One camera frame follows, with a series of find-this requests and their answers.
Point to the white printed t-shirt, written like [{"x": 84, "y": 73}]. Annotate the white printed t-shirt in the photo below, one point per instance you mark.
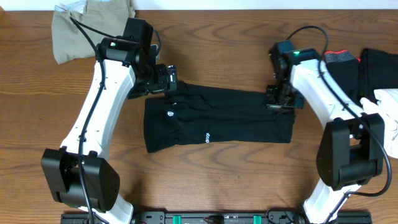
[{"x": 386, "y": 107}]

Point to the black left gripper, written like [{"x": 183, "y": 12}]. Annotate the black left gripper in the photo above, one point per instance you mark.
[{"x": 171, "y": 78}]

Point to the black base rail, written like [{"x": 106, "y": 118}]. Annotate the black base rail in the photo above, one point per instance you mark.
[{"x": 270, "y": 217}]

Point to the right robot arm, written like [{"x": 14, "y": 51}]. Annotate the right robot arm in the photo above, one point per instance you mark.
[{"x": 351, "y": 150}]

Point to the black garment with red trim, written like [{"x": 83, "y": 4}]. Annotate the black garment with red trim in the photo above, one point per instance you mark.
[{"x": 359, "y": 77}]

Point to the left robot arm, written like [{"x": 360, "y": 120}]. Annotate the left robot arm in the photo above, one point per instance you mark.
[{"x": 78, "y": 173}]

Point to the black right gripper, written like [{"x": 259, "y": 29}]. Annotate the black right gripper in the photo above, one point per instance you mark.
[{"x": 272, "y": 104}]

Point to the black polo shirt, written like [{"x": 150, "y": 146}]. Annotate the black polo shirt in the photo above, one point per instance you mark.
[{"x": 195, "y": 114}]

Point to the folded khaki pants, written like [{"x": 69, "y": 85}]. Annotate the folded khaki pants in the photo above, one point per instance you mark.
[{"x": 105, "y": 17}]

